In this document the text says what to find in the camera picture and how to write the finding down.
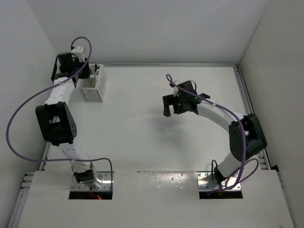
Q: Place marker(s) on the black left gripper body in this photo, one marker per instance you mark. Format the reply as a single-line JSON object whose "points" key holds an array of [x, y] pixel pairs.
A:
{"points": [[77, 66]]}

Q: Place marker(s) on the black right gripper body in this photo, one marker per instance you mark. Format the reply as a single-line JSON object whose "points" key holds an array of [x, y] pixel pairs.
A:
{"points": [[180, 106]]}

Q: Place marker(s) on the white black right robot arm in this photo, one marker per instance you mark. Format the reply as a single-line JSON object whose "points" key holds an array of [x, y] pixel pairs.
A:
{"points": [[245, 133]]}

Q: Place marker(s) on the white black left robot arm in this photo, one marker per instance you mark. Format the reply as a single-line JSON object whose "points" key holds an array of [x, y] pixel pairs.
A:
{"points": [[55, 119]]}

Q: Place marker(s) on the white slotted organizer box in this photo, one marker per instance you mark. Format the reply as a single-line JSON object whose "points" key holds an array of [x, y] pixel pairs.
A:
{"points": [[97, 93]]}

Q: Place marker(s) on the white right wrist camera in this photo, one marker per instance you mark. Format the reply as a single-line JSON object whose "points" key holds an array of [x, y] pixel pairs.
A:
{"points": [[175, 89]]}

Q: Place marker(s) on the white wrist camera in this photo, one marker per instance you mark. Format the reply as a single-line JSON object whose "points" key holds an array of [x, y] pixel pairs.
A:
{"points": [[79, 52], [175, 89]]}

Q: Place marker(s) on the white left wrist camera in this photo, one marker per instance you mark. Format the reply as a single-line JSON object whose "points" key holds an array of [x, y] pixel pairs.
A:
{"points": [[79, 52]]}

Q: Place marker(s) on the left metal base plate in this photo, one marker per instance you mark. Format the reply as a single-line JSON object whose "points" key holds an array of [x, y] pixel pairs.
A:
{"points": [[98, 181]]}

